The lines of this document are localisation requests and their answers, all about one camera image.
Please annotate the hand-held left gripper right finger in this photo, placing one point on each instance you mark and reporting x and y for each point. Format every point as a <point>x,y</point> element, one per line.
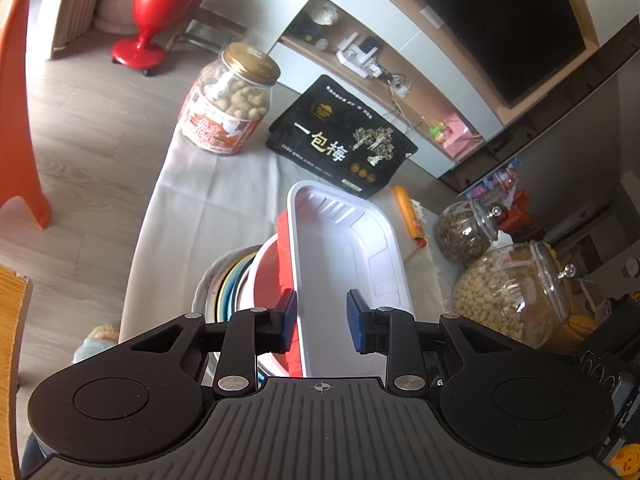
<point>357,322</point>

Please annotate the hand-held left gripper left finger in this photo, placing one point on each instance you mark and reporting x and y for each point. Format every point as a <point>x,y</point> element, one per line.
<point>287,322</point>

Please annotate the white plastic bowl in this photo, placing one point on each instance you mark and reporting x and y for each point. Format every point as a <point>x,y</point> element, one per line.
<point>262,280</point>

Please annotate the blue enamel bowl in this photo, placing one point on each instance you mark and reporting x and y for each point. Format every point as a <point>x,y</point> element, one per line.
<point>235,287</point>

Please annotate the red white rectangular tray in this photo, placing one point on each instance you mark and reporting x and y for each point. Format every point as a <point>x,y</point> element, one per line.
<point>345,260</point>

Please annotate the cream ceramic bowl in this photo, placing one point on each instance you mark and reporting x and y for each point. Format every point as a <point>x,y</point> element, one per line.
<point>226,285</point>

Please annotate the stainless steel bowl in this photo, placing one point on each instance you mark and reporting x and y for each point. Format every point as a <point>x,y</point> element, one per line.
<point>219,290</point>

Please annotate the floral white plate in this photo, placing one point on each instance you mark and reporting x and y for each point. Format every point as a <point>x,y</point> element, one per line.
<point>205,285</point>

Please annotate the yellow sofa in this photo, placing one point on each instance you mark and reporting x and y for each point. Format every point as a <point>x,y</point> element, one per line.
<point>577,329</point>

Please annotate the orange chopstick packet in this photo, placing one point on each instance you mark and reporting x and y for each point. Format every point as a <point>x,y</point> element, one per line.
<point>409,215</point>

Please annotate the small glass seed jar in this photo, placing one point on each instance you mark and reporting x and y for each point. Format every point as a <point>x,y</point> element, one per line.
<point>462,232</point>

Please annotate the white tablecloth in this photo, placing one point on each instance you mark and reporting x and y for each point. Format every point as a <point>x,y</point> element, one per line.
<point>200,200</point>

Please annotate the large glass peanut jar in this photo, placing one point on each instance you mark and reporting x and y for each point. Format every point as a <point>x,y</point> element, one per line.
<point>505,290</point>

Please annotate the black snack bag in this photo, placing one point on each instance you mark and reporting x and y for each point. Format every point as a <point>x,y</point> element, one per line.
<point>340,140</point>

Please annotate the pastel knitted item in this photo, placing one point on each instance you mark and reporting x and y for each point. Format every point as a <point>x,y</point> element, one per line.
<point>97,342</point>

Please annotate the colourful toy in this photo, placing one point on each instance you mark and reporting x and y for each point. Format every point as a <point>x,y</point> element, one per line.
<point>495,180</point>

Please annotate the pink box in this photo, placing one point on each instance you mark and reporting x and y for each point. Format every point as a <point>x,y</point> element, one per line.
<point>461,135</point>

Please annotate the plastic jar of coated peanuts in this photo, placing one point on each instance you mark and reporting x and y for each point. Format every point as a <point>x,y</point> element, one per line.
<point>227,100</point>

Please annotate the white router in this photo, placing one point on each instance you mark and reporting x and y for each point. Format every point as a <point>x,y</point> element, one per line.
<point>360,55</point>

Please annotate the wooden board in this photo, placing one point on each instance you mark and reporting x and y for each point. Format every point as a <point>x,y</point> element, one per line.
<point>12,370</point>

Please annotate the white wooden TV cabinet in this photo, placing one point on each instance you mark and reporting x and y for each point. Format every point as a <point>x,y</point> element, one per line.
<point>400,35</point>

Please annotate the shell ornament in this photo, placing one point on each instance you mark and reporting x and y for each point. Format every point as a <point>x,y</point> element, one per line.
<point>322,14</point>

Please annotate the black television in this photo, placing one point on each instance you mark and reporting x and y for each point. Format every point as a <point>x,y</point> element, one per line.
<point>495,25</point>

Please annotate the orange plastic chair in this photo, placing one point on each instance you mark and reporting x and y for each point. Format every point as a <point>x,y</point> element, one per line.
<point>20,110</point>

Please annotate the red vase-shaped bin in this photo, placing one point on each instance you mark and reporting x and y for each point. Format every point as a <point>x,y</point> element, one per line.
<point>160,5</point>

